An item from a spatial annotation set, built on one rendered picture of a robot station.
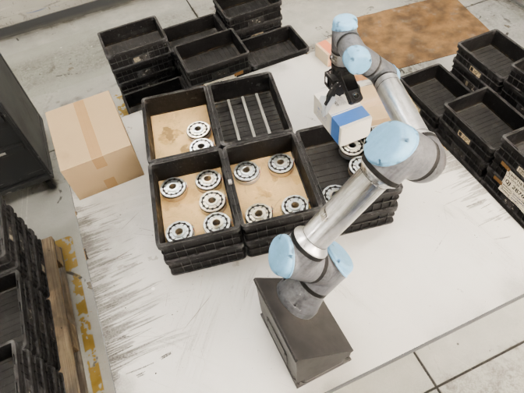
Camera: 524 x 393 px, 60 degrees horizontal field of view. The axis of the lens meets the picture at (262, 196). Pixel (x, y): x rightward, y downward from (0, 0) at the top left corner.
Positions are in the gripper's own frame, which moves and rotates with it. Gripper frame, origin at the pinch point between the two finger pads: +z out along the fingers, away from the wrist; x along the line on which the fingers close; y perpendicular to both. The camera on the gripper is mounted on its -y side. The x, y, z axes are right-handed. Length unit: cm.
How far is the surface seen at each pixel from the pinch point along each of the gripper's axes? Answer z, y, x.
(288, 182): 28.4, 0.2, 21.9
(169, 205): 28, 11, 69
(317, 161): 28.6, 4.8, 6.6
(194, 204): 28, 7, 59
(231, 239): 26, -16, 53
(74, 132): 21, 63, 95
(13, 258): 62, 43, 143
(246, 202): 28.5, -1.1, 40.7
